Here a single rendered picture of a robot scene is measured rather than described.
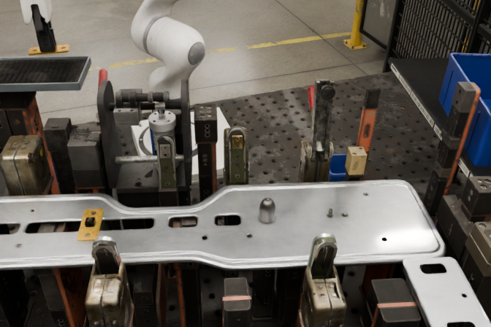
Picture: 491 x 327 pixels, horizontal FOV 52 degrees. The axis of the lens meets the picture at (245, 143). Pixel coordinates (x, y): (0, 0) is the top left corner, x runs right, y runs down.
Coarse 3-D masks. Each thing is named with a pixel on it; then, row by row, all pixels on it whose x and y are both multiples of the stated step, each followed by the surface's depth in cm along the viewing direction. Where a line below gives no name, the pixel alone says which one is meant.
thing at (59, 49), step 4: (32, 48) 110; (36, 48) 110; (56, 48) 110; (60, 48) 110; (68, 48) 110; (28, 52) 109; (32, 52) 109; (36, 52) 109; (40, 52) 109; (44, 52) 109; (48, 52) 109; (52, 52) 109; (56, 52) 109; (60, 52) 109; (64, 52) 109
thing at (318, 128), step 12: (324, 84) 100; (324, 96) 97; (324, 108) 103; (312, 120) 104; (324, 120) 104; (312, 132) 105; (324, 132) 105; (312, 144) 105; (324, 144) 106; (312, 156) 106; (324, 156) 107
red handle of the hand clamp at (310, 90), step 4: (308, 88) 112; (312, 88) 111; (308, 92) 111; (312, 92) 111; (308, 96) 111; (312, 96) 110; (312, 100) 110; (312, 104) 110; (312, 108) 110; (312, 112) 109; (312, 116) 109; (316, 140) 107; (320, 140) 107; (316, 144) 106; (320, 144) 106; (316, 148) 106; (320, 148) 106; (316, 152) 106; (320, 152) 106
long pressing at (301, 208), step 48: (240, 192) 104; (288, 192) 104; (336, 192) 105; (384, 192) 105; (0, 240) 92; (48, 240) 92; (144, 240) 93; (192, 240) 93; (240, 240) 93; (288, 240) 93; (336, 240) 93; (432, 240) 94
